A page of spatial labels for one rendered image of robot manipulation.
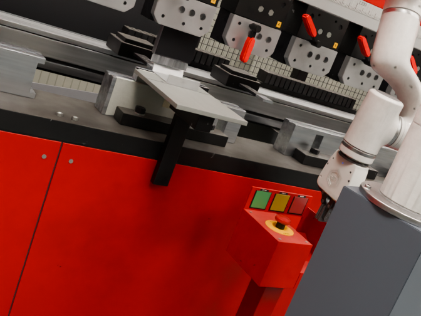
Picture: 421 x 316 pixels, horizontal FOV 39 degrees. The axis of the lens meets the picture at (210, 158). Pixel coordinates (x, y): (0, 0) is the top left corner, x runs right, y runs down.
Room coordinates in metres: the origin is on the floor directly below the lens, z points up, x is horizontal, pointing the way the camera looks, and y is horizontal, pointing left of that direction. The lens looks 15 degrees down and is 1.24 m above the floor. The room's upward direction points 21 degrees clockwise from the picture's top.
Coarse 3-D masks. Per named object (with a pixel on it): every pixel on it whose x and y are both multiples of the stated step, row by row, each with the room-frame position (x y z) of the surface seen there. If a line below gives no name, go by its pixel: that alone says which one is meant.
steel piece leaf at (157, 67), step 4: (156, 64) 1.47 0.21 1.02; (160, 64) 1.48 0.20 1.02; (156, 68) 1.47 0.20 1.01; (160, 68) 1.48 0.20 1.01; (164, 68) 1.48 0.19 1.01; (168, 68) 1.49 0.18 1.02; (172, 68) 1.50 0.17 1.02; (176, 68) 1.50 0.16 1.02; (160, 72) 1.48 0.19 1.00; (164, 72) 1.48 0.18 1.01; (168, 72) 1.49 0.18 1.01; (172, 72) 1.50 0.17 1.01; (176, 72) 1.50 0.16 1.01; (180, 72) 1.51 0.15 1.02; (180, 76) 1.51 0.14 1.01
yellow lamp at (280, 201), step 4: (276, 196) 1.43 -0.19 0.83; (280, 196) 1.43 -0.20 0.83; (284, 196) 1.44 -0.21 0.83; (288, 196) 1.45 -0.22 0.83; (276, 200) 1.43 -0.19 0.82; (280, 200) 1.44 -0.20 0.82; (284, 200) 1.44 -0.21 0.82; (272, 204) 1.43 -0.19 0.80; (276, 204) 1.43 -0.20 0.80; (280, 204) 1.44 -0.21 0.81; (284, 204) 1.45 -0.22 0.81; (272, 208) 1.43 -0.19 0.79; (276, 208) 1.44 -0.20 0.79; (280, 208) 1.44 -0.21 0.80; (284, 208) 1.45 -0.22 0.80
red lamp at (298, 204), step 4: (296, 200) 1.47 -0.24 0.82; (300, 200) 1.47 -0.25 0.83; (304, 200) 1.48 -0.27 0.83; (292, 204) 1.46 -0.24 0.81; (296, 204) 1.47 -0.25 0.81; (300, 204) 1.48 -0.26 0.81; (304, 204) 1.49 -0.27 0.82; (292, 208) 1.47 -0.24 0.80; (296, 208) 1.47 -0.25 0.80; (300, 208) 1.48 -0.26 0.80; (288, 212) 1.46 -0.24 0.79; (292, 212) 1.47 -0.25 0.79; (296, 212) 1.48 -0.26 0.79; (300, 212) 1.48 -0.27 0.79
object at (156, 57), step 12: (168, 36) 1.45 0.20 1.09; (180, 36) 1.47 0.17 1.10; (192, 36) 1.49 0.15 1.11; (156, 48) 1.44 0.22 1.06; (168, 48) 1.46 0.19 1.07; (180, 48) 1.48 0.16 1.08; (192, 48) 1.49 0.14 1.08; (156, 60) 1.46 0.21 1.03; (168, 60) 1.47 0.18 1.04; (180, 60) 1.48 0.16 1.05
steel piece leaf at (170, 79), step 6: (156, 72) 1.46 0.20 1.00; (162, 78) 1.41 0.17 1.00; (168, 78) 1.38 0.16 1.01; (174, 78) 1.39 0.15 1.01; (180, 78) 1.40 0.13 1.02; (174, 84) 1.39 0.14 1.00; (180, 84) 1.40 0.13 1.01; (186, 84) 1.41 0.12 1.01; (192, 84) 1.42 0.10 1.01; (198, 84) 1.43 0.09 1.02
